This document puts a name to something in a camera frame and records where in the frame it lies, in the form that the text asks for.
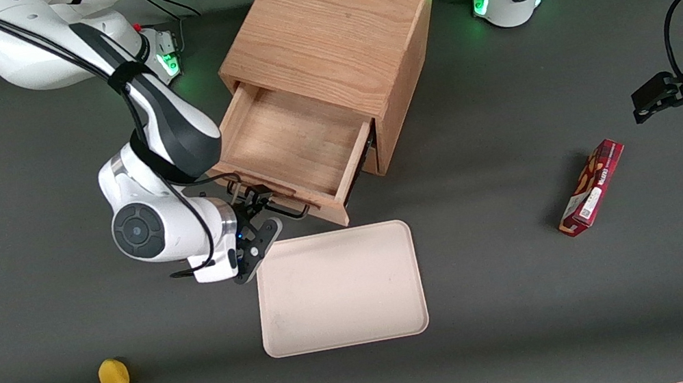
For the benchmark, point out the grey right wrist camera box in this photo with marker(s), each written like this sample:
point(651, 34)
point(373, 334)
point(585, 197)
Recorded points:
point(212, 268)

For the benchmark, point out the wooden drawer cabinet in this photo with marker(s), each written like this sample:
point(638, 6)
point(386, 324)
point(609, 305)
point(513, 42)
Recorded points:
point(340, 18)

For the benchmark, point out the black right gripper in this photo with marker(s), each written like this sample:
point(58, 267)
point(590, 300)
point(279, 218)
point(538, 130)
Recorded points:
point(246, 211)

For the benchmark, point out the yellow sponge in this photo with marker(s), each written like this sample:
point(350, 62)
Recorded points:
point(114, 376)

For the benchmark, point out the red snack box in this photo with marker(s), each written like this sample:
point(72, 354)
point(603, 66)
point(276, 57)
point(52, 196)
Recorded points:
point(593, 187)

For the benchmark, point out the cream rectangular tray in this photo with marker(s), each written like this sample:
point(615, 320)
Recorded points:
point(338, 289)

